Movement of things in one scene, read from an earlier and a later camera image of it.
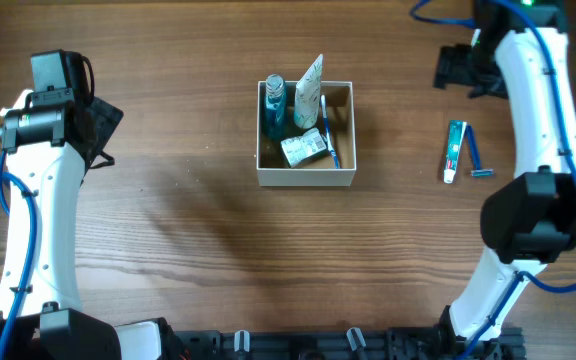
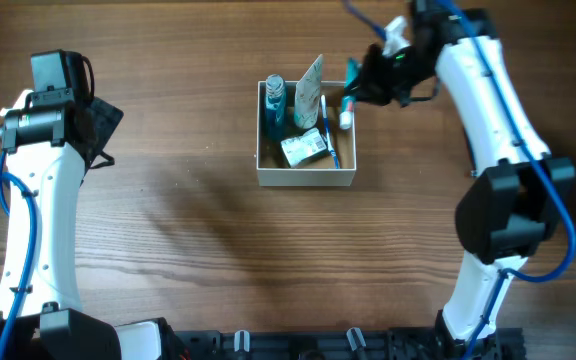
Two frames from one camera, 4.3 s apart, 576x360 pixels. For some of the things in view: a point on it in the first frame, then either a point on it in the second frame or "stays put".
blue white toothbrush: (328, 139) stays put
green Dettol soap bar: (299, 148) stays put
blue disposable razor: (478, 172) stays put
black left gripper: (109, 117) stays put
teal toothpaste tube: (456, 133) -> (348, 102)
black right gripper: (449, 71) -> (370, 87)
